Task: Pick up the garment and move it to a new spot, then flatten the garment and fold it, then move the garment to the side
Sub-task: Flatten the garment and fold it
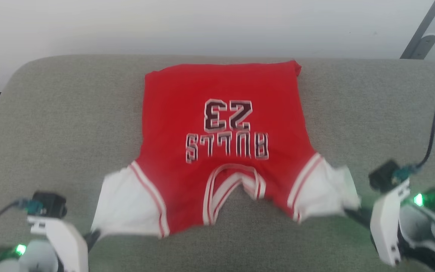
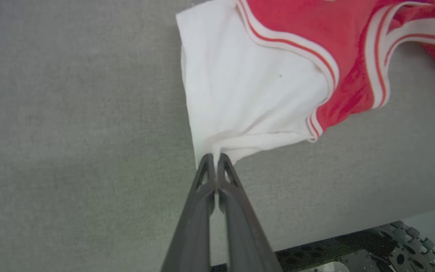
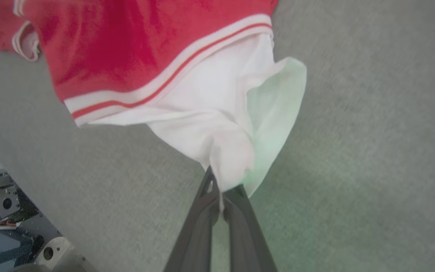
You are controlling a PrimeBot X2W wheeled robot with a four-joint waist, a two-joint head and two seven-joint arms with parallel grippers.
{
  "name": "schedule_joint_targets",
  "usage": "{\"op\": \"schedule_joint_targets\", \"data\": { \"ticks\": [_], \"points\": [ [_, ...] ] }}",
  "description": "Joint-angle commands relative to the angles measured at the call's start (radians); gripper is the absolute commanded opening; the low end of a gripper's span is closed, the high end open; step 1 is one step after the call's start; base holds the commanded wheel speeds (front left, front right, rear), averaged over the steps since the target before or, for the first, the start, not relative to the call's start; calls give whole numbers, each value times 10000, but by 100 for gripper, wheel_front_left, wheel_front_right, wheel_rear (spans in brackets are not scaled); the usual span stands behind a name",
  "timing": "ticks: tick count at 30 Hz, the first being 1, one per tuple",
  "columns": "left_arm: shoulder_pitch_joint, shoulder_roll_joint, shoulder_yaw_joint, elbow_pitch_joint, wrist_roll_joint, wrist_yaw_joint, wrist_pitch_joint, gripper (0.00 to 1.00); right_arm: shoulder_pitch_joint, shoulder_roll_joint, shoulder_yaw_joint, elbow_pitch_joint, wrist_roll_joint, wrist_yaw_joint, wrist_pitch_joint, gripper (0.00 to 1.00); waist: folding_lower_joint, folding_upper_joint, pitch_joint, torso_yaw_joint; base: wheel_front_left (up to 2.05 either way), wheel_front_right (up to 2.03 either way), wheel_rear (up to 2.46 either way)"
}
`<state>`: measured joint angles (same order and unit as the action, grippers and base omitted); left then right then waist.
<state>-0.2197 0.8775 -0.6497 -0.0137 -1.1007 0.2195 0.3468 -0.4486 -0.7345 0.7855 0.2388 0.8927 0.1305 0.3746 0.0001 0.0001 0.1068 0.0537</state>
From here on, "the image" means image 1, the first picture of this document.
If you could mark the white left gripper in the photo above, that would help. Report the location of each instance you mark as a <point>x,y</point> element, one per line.
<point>64,245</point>

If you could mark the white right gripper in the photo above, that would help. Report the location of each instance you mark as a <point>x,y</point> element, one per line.
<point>387,226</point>

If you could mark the red white basketball jersey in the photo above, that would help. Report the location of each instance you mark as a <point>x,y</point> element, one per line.
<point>221,98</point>

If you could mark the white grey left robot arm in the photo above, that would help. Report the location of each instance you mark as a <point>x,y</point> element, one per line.
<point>32,257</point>

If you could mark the grey fabric sofa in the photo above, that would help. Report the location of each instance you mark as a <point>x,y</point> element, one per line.
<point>70,124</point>

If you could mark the grey metal bar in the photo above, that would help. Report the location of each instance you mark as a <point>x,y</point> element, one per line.
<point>423,28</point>

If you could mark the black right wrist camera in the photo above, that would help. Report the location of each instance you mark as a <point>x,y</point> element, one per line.
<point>383,175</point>

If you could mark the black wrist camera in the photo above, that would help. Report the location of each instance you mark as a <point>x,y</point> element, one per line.
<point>51,204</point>
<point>383,175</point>

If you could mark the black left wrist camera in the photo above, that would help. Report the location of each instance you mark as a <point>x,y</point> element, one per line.
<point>51,204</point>

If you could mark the grey rounded bracket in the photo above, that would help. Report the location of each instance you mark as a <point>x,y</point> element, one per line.
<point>425,45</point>

